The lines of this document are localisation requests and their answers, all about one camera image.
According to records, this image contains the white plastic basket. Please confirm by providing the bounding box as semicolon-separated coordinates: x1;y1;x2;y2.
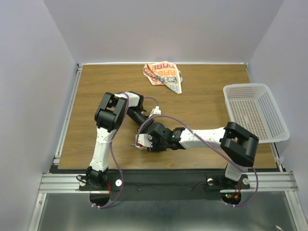
223;83;290;143

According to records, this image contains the lettered beige towel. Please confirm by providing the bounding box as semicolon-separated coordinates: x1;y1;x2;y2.
142;61;182;94

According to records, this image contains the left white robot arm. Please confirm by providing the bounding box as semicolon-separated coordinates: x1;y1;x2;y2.
77;91;146;190

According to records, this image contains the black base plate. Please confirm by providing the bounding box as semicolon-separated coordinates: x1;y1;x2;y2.
77;169;250;205

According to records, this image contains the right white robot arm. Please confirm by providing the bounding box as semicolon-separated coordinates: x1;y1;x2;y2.
136;122;259;188

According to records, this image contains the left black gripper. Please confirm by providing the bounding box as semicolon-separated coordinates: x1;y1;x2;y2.
126;107;154;134

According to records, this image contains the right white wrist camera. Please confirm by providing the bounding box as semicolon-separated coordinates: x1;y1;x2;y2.
135;134;153;150

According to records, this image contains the aluminium rail frame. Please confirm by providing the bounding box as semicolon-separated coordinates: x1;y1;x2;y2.
29;64;308;231

